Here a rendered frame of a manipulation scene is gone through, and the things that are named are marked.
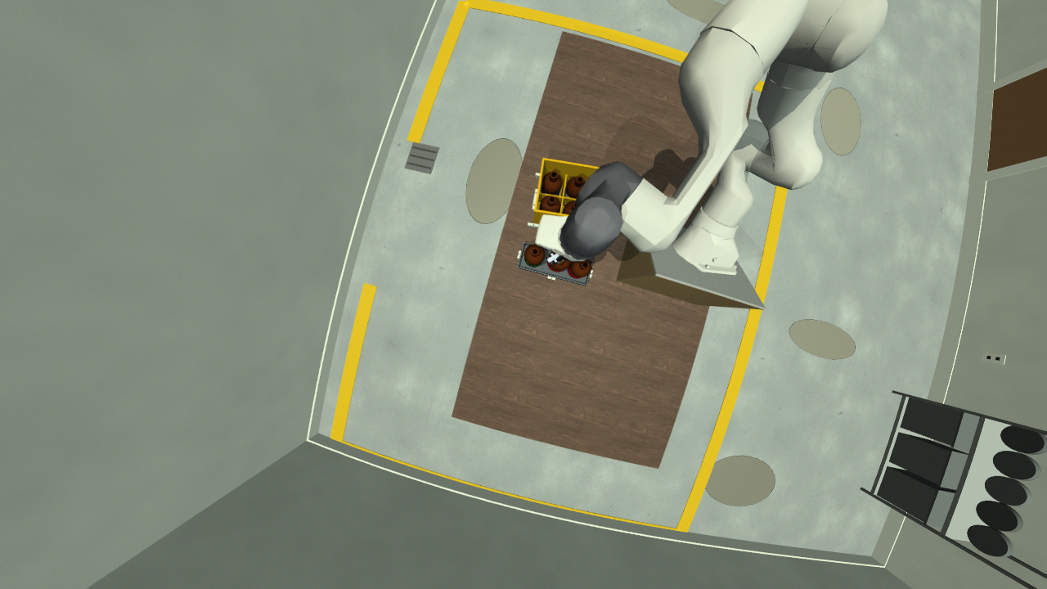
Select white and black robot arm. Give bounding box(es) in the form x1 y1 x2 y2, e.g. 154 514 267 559
535 0 888 275

